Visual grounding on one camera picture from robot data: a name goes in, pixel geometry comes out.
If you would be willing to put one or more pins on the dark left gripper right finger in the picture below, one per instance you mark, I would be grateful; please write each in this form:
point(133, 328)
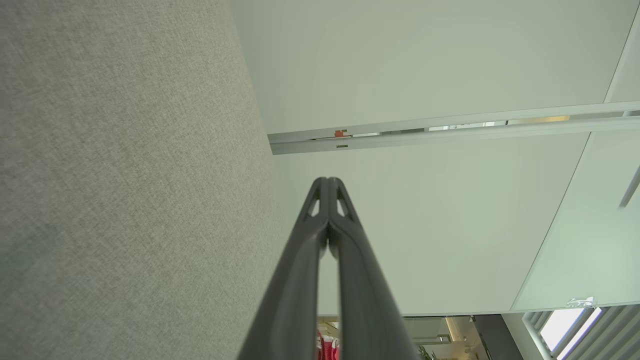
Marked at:
point(365, 300)

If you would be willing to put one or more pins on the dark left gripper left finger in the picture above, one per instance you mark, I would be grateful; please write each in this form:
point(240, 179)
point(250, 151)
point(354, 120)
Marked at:
point(290, 300)

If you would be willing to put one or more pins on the red hanging garments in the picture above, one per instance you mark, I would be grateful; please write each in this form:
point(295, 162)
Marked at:
point(327, 348)

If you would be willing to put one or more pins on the small red tag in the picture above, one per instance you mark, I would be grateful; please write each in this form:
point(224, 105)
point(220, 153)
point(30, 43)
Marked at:
point(340, 133)

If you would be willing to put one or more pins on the white logo sticker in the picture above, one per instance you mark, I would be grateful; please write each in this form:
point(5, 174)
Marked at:
point(580, 302)

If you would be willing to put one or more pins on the grey window blinds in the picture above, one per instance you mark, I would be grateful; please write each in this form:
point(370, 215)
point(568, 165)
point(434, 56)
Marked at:
point(615, 332)

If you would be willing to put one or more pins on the dark door frame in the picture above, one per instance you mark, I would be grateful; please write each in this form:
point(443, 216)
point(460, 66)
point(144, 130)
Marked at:
point(495, 340)

